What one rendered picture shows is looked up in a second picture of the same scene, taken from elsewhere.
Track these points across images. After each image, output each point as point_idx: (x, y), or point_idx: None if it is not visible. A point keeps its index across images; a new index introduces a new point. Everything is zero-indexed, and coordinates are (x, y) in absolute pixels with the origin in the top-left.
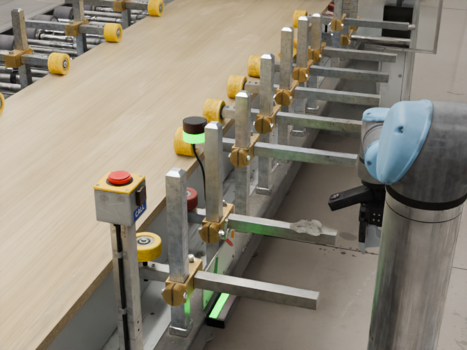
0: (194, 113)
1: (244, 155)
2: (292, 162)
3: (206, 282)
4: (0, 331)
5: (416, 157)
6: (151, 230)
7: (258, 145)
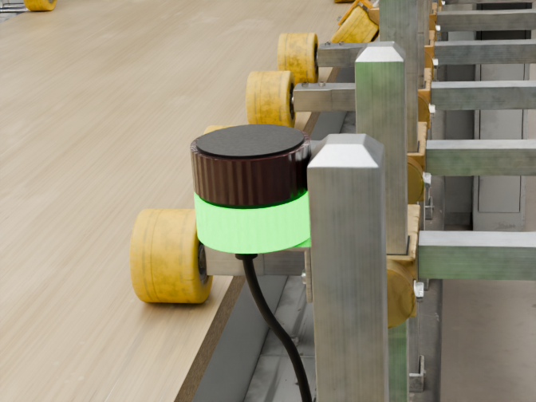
0: (171, 177)
1: (404, 284)
2: (439, 284)
3: None
4: None
5: None
6: None
7: (431, 242)
